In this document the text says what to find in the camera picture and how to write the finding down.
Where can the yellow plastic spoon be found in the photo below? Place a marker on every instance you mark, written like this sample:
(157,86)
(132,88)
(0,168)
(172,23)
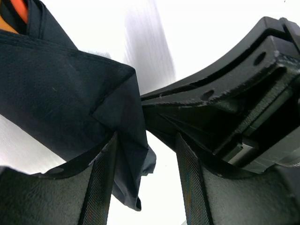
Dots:
(9,22)

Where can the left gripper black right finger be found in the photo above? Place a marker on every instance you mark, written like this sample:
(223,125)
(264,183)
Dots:
(218,193)

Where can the black paper napkin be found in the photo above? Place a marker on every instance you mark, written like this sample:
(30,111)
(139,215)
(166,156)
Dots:
(70,100)

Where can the orange plastic fork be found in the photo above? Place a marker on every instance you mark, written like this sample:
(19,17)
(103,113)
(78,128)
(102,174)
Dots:
(21,9)

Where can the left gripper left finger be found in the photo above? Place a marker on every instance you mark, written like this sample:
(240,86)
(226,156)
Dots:
(77,192)

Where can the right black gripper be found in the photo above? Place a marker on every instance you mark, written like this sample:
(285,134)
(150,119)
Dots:
(240,107)

